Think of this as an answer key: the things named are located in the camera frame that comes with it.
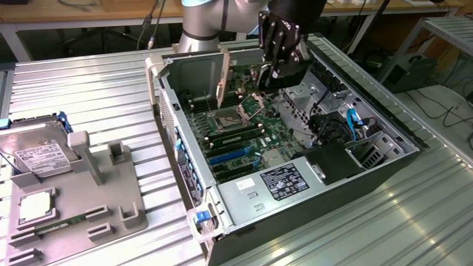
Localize long black expansion slot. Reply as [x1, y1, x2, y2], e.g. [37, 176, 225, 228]
[207, 142, 248, 158]

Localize black wire bundle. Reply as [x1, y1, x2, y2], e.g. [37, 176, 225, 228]
[308, 115, 352, 145]

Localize thin locking lever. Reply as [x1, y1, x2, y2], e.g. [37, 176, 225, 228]
[203, 90, 215, 119]

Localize metal disk bay cage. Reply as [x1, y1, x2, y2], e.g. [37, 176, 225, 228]
[279, 83, 356, 139]

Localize black chair base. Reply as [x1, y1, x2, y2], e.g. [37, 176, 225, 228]
[60, 26, 145, 55]

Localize green RAM stick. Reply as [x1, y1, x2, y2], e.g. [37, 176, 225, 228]
[211, 132, 261, 147]
[35, 214, 89, 235]

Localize grey parts rack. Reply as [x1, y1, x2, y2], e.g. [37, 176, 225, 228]
[6, 131, 149, 265]

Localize metal socket cover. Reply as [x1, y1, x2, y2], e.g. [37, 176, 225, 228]
[239, 93, 269, 117]

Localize silver chipset heatsink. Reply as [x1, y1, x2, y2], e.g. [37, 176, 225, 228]
[264, 149, 288, 164]

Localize short black expansion slot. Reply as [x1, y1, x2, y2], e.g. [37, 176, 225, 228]
[213, 162, 240, 173]
[216, 167, 243, 180]

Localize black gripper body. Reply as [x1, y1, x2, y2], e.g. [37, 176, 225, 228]
[268, 0, 328, 35]

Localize metal slat side table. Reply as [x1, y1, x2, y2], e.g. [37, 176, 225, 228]
[376, 16, 473, 84]

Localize black plastic shroud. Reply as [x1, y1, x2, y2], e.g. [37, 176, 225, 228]
[292, 142, 365, 186]

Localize CPU socket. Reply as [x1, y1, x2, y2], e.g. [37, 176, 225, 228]
[208, 106, 245, 132]

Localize green graphics card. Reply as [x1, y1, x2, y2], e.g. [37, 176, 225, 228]
[215, 46, 276, 109]

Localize grey power supply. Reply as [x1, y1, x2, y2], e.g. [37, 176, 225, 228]
[217, 156, 329, 227]

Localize silver CPU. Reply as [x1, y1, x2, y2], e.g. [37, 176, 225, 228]
[19, 192, 52, 222]

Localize perforated metal disk bay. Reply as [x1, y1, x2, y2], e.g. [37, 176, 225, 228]
[345, 131, 423, 170]

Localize silver hard disk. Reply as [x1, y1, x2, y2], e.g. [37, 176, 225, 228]
[0, 123, 73, 178]

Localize dark metal side frame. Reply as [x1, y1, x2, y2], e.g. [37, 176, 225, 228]
[0, 62, 16, 120]

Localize green motherboard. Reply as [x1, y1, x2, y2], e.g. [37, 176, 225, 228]
[183, 90, 308, 185]

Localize long blue expansion slot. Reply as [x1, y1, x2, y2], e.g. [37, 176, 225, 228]
[208, 149, 249, 166]

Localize black open PC case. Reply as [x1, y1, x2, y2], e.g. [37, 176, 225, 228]
[145, 40, 432, 266]

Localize wooden desk white frame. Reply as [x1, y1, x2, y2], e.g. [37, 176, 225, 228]
[0, 0, 465, 63]

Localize black box with handle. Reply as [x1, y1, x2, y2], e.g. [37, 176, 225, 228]
[384, 54, 439, 94]

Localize red and black wires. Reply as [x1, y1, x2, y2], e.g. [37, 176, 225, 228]
[364, 117, 381, 132]

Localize blue disk wire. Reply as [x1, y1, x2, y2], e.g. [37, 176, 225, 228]
[345, 108, 365, 144]

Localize dangling cable with connector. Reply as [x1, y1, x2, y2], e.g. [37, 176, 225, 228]
[140, 0, 167, 49]

